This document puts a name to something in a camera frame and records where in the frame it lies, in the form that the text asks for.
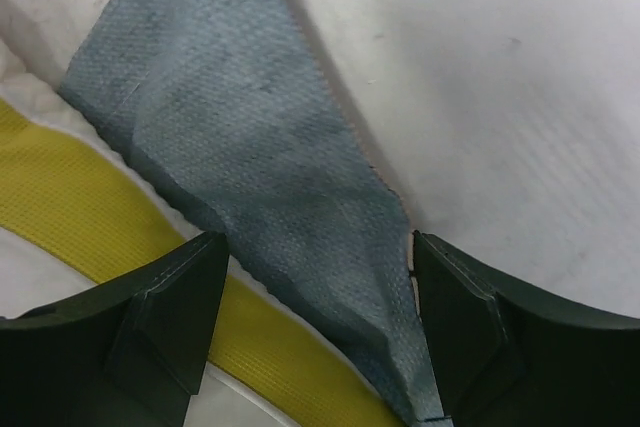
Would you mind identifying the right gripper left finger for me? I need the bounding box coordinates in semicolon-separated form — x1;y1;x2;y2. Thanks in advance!
1;232;229;426

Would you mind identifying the blue-grey pillowcase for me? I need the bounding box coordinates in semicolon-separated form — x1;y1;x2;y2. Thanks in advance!
60;0;446;426

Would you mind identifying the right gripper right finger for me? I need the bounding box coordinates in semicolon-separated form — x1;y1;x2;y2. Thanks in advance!
413;232;639;426

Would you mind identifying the white pillow yellow edge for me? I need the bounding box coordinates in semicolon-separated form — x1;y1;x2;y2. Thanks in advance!
1;48;400;426

